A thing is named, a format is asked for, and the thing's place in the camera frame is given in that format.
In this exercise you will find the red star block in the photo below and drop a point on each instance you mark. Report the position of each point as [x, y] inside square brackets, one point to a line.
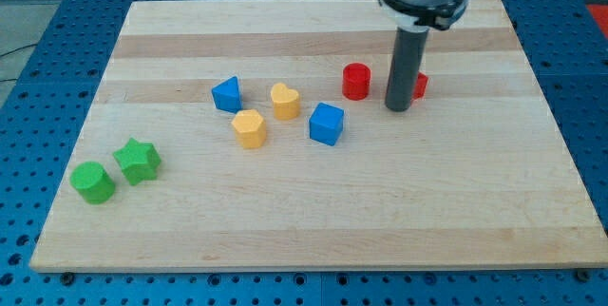
[420, 87]

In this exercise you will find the green star block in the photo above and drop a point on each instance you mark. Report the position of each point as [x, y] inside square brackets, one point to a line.
[138, 161]

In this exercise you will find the blue cube block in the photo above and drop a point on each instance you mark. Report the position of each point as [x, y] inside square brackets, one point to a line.
[326, 124]

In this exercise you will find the yellow heart block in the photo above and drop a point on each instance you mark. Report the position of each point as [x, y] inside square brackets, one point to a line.
[286, 102]

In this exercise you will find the yellow hexagon block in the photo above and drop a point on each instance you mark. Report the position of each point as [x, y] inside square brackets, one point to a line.
[250, 128]

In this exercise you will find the wooden board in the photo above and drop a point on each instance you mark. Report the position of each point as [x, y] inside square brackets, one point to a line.
[473, 176]

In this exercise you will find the red cylinder block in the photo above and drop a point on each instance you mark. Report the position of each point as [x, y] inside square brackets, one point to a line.
[356, 80]

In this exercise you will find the blue triangle block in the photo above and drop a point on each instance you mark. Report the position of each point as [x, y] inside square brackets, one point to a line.
[226, 95]

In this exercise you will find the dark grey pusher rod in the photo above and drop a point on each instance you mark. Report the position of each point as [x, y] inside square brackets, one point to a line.
[406, 59]

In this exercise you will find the green cylinder block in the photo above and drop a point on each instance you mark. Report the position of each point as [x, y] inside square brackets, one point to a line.
[92, 182]

